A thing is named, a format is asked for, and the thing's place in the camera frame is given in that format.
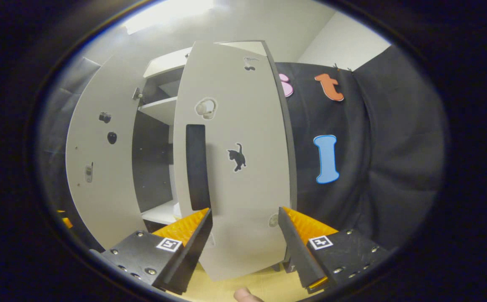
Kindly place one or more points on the black backdrop cloth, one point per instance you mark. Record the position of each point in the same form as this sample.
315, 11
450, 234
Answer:
394, 159

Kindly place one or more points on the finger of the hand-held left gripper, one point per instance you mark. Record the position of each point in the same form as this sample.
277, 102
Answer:
66, 220

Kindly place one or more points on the ceiling light panel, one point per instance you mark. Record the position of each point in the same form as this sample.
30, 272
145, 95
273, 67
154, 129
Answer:
168, 14

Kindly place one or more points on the white cabinet shelf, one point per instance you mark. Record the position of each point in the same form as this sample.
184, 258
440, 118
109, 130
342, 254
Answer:
161, 110
161, 214

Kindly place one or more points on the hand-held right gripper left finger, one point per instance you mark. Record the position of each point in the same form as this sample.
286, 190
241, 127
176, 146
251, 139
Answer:
189, 256

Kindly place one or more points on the white shoe cabinet door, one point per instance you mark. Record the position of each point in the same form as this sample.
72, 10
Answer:
247, 126
100, 188

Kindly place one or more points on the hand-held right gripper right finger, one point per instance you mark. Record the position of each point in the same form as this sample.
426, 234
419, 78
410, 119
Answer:
300, 256

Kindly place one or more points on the white shoe cabinet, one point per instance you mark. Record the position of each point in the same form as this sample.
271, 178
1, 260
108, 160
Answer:
153, 167

